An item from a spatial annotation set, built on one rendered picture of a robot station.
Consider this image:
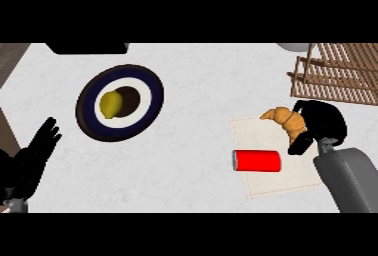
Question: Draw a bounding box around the golden brown croissant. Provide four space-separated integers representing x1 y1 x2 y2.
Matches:
258 106 310 145

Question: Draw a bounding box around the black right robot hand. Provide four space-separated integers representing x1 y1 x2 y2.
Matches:
286 99 348 157

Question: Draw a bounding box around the brown wooden tiered shelf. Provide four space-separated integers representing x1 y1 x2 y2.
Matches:
286 43 378 107

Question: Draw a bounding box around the yellow lemon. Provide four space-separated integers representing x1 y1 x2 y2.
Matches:
97 90 124 120

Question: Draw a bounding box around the red can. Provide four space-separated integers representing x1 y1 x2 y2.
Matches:
230 149 282 173

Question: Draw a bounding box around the grey round object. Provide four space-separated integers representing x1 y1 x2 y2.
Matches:
275 43 313 53

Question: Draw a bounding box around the beige placemat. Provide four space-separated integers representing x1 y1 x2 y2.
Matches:
230 114 328 200

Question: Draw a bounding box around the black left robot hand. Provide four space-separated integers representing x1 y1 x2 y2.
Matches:
0 116 63 202

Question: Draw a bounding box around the dark blue and white plate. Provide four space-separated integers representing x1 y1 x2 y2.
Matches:
74 64 165 143

